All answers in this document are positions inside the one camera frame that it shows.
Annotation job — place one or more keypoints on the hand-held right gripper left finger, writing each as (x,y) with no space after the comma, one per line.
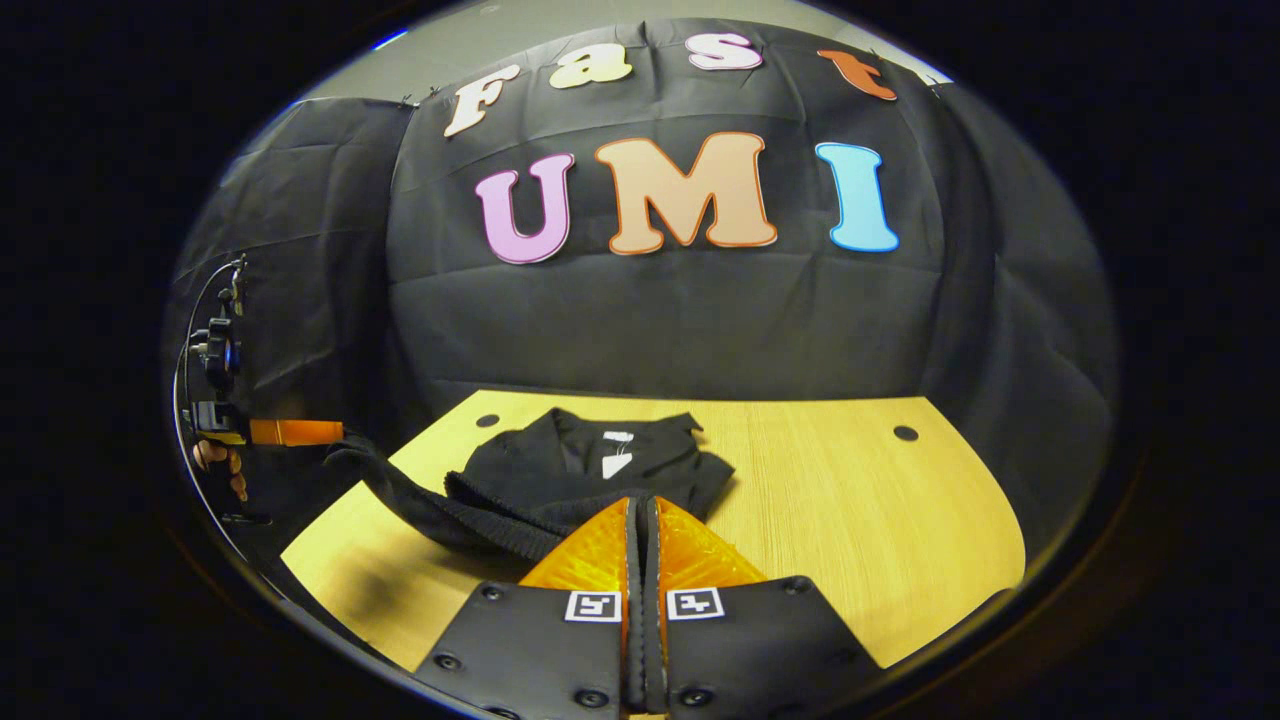
(520,650)

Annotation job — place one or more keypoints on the black backdrop cloth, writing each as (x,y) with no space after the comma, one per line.
(650,320)

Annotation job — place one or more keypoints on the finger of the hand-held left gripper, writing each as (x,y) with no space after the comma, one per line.
(295,432)

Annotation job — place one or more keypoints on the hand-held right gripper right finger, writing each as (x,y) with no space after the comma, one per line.
(760,650)

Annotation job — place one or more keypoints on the black collared garment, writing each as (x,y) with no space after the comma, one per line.
(560,470)

